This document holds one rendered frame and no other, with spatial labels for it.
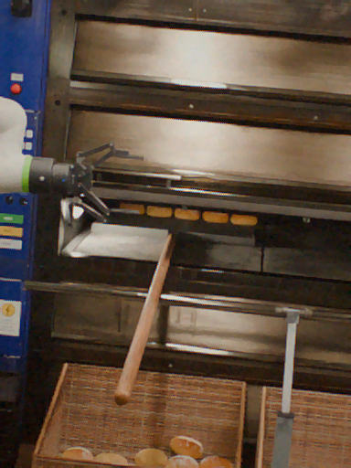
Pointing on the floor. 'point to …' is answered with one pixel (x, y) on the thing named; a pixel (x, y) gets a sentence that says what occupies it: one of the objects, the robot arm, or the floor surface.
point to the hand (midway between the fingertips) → (136, 185)
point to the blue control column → (30, 30)
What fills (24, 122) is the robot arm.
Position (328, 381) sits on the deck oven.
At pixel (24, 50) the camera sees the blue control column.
